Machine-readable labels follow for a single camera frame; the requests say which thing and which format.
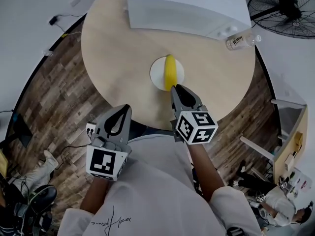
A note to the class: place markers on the large white box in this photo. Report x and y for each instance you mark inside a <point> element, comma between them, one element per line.
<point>182,8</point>

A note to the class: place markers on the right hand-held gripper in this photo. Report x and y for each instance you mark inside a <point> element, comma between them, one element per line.
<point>197,129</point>

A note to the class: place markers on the black floor fan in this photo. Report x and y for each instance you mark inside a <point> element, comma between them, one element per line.
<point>288,6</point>

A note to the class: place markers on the person's left forearm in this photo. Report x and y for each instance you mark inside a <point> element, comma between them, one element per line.
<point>94,195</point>

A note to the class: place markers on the light wooden shelf unit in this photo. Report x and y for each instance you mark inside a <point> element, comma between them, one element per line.
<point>292,141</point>

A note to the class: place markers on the person's white shirt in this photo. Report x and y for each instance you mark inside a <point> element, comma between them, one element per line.
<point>152,181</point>

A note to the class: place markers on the black table base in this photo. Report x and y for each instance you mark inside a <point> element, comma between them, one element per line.
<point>147,131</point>

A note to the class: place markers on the yellow corn cob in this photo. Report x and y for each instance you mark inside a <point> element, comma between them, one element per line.
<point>171,70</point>

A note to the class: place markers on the white wall socket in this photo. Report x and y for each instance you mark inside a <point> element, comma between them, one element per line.
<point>48,53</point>

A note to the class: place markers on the person's right forearm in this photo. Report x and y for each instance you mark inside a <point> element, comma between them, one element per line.
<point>205,171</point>

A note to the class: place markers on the clear plastic bottle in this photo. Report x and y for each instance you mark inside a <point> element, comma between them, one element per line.
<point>240,42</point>

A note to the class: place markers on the white power strip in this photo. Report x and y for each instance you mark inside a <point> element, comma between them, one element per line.
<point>90,128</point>

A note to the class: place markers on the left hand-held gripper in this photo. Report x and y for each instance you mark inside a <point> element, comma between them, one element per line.
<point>108,161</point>

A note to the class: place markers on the black power adapter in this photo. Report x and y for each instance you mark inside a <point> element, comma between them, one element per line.
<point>53,20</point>

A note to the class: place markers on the white round plate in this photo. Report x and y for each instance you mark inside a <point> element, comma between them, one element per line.
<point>157,72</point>

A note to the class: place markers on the white wall plate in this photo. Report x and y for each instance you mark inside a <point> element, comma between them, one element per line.
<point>75,2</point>

